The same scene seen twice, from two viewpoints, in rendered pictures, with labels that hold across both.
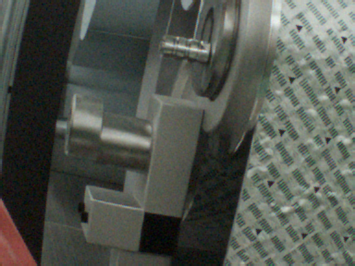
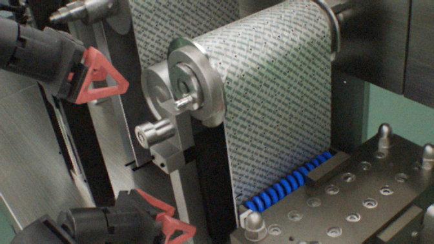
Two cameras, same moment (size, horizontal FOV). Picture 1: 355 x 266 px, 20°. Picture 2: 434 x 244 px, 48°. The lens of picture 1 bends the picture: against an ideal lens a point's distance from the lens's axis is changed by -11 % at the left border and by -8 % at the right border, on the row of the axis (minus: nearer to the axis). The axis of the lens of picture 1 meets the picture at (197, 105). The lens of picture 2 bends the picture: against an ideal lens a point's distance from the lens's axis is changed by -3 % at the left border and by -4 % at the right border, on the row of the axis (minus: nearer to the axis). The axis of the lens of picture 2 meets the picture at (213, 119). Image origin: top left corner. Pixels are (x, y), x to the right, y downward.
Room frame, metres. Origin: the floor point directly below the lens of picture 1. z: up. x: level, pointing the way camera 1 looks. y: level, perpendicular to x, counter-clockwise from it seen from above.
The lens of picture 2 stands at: (0.01, 0.22, 1.61)
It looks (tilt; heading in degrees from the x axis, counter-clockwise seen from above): 33 degrees down; 338
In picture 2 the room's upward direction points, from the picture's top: 8 degrees counter-clockwise
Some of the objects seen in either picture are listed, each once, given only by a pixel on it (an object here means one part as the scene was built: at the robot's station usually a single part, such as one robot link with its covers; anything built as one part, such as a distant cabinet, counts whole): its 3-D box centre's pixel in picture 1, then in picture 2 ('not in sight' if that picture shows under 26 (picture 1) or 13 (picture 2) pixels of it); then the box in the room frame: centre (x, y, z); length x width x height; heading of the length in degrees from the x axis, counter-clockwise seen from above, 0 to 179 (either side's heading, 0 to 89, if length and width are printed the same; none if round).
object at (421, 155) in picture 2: not in sight; (429, 153); (0.48, -0.37, 1.05); 0.04 x 0.04 x 0.04
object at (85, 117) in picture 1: (82, 126); (146, 135); (0.66, 0.07, 1.18); 0.04 x 0.02 x 0.04; 11
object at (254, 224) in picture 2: not in sight; (254, 223); (0.51, -0.03, 1.05); 0.04 x 0.04 x 0.04
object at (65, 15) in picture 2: not in sight; (65, 14); (0.87, 0.11, 1.33); 0.06 x 0.03 x 0.03; 101
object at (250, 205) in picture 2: not in sight; (293, 183); (0.58, -0.15, 1.03); 0.21 x 0.04 x 0.03; 101
